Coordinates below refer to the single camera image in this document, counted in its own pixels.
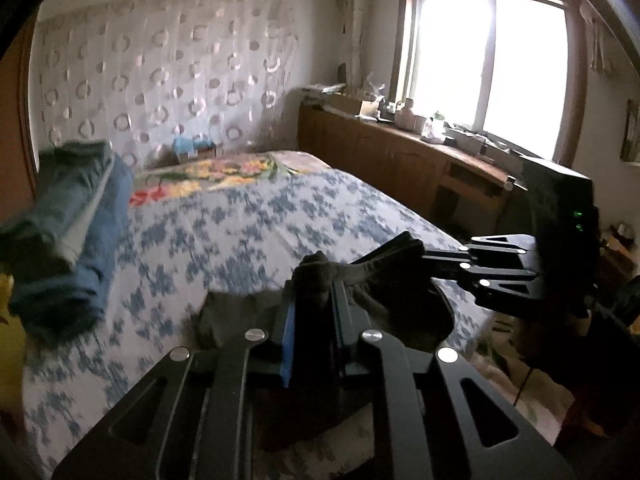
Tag stack of papers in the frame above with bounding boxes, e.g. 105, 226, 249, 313
300, 83, 348, 96

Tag framed wall picture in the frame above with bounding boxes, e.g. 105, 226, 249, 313
620, 99, 640, 163

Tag folded dark blue jeans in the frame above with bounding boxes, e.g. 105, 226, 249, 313
9, 159, 135, 347

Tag small light blue bundle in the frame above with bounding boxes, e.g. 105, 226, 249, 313
171, 135, 220, 162

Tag bed with floral sheet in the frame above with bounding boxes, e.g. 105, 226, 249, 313
20, 164, 497, 480

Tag colourful flowered bedsheet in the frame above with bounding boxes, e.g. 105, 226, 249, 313
129, 151, 323, 207

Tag wooden wardrobe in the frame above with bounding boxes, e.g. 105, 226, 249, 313
0, 15, 42, 281

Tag clear bottle green cap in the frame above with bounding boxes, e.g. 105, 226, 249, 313
424, 111, 448, 143

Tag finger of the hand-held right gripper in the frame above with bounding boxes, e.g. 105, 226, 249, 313
424, 259, 545, 304
422, 232, 541, 267

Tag window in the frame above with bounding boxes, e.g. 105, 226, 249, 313
394, 0, 587, 162

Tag long wooden cabinet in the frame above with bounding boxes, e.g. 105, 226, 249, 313
297, 101, 532, 233

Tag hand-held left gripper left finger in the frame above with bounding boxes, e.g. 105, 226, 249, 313
50, 282, 297, 480

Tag black pants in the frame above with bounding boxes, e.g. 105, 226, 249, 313
192, 231, 459, 461

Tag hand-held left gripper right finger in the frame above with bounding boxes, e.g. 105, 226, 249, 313
331, 279, 576, 480

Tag white curtain with circles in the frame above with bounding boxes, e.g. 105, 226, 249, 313
27, 0, 347, 171

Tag folded light blue jeans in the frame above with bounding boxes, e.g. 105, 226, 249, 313
0, 140, 119, 267

